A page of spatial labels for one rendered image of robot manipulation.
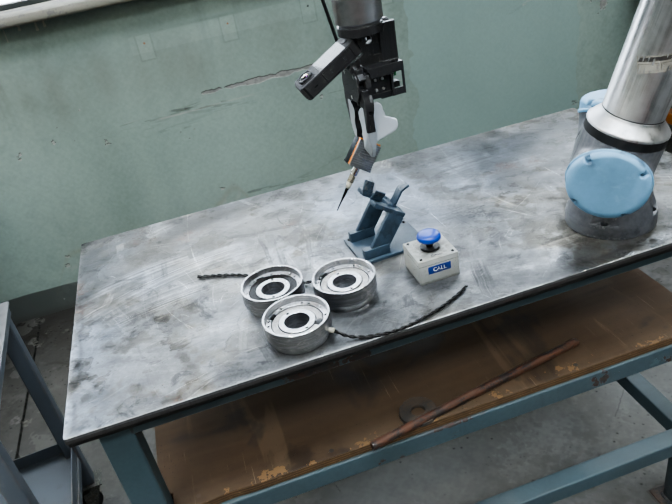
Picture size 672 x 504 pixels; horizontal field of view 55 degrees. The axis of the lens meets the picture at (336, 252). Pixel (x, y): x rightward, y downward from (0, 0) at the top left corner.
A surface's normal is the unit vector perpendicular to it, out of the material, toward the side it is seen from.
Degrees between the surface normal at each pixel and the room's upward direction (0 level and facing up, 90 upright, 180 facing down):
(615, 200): 97
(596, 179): 97
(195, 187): 90
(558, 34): 90
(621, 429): 0
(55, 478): 0
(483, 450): 0
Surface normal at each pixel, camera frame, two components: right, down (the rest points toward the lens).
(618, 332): -0.16, -0.84
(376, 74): 0.33, 0.44
